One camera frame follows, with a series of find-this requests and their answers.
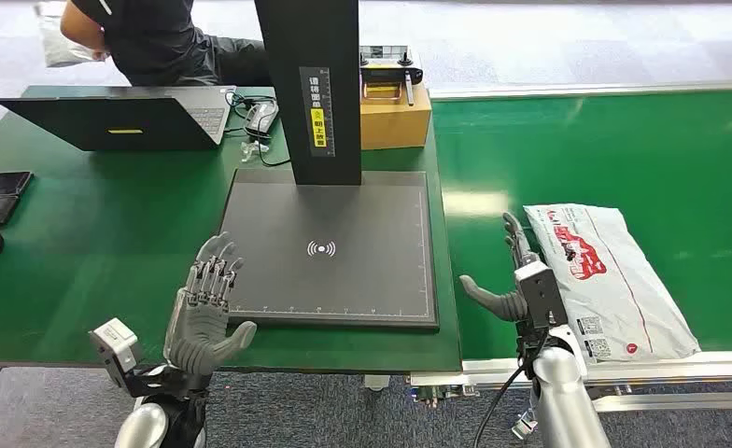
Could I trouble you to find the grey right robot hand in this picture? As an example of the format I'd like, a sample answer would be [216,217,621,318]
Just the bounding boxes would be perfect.
[459,212,541,324]

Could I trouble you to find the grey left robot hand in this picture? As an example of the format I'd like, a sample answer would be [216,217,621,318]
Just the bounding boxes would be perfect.
[163,231,259,378]

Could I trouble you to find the white plastic mailer package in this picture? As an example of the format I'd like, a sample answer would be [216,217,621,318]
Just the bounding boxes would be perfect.
[522,203,702,365]

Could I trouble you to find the black inbound scanner machine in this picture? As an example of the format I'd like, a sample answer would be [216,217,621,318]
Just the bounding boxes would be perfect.
[218,0,440,330]

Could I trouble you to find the green conveyor belt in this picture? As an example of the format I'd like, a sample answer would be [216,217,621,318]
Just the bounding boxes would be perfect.
[432,89,732,361]

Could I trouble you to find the brown cardboard box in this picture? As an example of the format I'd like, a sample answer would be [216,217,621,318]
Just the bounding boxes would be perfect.
[359,83,433,151]

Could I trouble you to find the green table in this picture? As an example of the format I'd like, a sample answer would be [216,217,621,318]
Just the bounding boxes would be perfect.
[0,85,463,375]

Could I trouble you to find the small clear plastic piece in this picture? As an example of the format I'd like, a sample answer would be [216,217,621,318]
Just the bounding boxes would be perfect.
[240,140,270,163]

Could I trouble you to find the black laptop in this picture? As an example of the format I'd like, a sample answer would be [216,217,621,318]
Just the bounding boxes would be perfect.
[0,85,237,153]

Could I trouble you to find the black remote controller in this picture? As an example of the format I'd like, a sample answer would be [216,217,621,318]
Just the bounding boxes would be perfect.
[359,46,424,106]

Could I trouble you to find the person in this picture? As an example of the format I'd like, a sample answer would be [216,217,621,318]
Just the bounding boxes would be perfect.
[59,0,275,88]

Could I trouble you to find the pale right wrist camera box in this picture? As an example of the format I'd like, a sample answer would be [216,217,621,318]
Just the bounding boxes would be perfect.
[514,260,570,329]

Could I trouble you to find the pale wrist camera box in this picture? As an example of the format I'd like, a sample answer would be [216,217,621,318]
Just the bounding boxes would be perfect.
[89,318,146,387]
[514,260,570,329]

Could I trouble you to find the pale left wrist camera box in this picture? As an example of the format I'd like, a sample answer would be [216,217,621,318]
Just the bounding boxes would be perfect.
[89,318,146,387]

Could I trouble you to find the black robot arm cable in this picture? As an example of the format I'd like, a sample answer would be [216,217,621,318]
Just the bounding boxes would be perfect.
[472,361,543,448]

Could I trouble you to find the aluminium conveyor frame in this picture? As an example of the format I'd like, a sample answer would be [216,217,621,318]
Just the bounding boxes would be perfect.
[405,78,732,414]

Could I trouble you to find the black power cable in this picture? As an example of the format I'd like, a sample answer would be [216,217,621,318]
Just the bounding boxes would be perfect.
[225,91,291,168]

